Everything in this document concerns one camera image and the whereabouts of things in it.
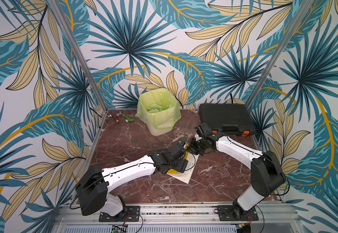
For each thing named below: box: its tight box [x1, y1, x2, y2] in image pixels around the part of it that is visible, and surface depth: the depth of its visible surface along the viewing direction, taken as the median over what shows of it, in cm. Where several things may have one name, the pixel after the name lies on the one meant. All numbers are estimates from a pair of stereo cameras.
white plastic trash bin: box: [146, 123, 174, 137], surface depth 105 cm
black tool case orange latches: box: [198, 103, 256, 137], surface depth 106 cm
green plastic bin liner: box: [135, 88, 182, 129], surface depth 92 cm
